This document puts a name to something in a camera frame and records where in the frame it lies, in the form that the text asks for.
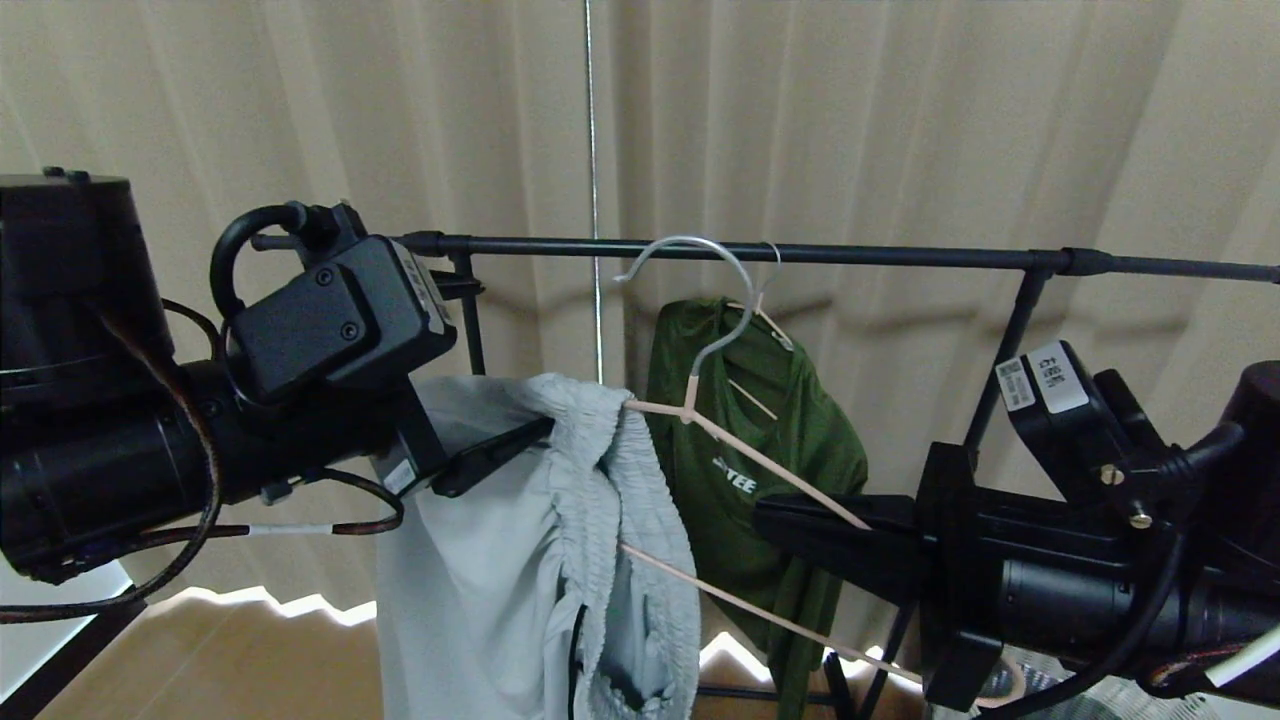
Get black clothes rack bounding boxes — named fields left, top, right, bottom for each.
left=250, top=230, right=1280, bottom=720

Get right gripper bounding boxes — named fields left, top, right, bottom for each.
left=915, top=440, right=1216, bottom=713

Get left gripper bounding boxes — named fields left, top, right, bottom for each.
left=170, top=365, right=451, bottom=506

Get white laundry basket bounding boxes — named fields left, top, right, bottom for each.
left=975, top=650, right=1280, bottom=720

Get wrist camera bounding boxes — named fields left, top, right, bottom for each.
left=225, top=203, right=459, bottom=406
left=995, top=340, right=1181, bottom=511

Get black cable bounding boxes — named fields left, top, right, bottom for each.
left=208, top=203, right=336, bottom=321
left=975, top=420, right=1246, bottom=720

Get beige curtain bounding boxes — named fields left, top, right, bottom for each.
left=0, top=0, right=1280, bottom=701

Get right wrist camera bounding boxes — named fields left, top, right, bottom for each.
left=995, top=340, right=1181, bottom=511

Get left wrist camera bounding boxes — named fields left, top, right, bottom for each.
left=225, top=203, right=459, bottom=406

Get green long-sleeved shirt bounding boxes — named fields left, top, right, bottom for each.
left=645, top=297, right=869, bottom=720

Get pale grey shorts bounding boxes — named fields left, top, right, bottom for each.
left=375, top=372, right=701, bottom=720

